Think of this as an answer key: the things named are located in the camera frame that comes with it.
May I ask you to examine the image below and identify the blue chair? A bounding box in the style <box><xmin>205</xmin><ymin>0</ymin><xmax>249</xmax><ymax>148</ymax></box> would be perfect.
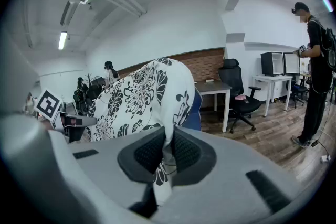
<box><xmin>182</xmin><ymin>86</ymin><xmax>203</xmax><ymax>132</ymax></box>

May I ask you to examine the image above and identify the white table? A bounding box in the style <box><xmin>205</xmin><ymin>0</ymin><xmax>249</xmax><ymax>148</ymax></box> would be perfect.
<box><xmin>252</xmin><ymin>74</ymin><xmax>293</xmax><ymax>118</ymax></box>

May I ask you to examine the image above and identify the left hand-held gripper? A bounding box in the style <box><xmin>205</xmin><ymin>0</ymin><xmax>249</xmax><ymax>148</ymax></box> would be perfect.
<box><xmin>33</xmin><ymin>88</ymin><xmax>98</xmax><ymax>144</ymax></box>

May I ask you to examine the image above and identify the dark wooden table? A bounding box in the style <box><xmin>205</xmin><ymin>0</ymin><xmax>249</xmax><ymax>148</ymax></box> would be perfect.
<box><xmin>194</xmin><ymin>80</ymin><xmax>233</xmax><ymax>133</ymax></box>

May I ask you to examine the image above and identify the small black office chair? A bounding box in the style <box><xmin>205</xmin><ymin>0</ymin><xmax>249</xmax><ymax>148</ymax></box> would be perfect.
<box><xmin>290</xmin><ymin>78</ymin><xmax>309</xmax><ymax>109</ymax></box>

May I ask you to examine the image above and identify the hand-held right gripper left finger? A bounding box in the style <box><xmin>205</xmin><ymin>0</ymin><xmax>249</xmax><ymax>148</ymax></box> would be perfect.
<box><xmin>0</xmin><ymin>112</ymin><xmax>166</xmax><ymax>224</ymax></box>

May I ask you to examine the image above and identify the black mini fridge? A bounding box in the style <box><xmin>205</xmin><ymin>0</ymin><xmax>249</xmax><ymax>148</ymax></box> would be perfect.
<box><xmin>260</xmin><ymin>51</ymin><xmax>301</xmax><ymax>77</ymax></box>

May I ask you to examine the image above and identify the short ceiling light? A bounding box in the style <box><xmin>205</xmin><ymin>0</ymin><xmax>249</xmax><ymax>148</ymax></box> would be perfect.
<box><xmin>58</xmin><ymin>31</ymin><xmax>68</xmax><ymax>51</ymax></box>
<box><xmin>322</xmin><ymin>0</ymin><xmax>334</xmax><ymax>13</ymax></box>

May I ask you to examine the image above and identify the white black floral cushion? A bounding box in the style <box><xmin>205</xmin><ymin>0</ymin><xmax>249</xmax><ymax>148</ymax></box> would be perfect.
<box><xmin>86</xmin><ymin>57</ymin><xmax>196</xmax><ymax>205</ymax></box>

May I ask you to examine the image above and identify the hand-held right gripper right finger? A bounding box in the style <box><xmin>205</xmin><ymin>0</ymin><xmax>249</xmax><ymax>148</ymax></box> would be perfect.
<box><xmin>162</xmin><ymin>125</ymin><xmax>317</xmax><ymax>224</ymax></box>

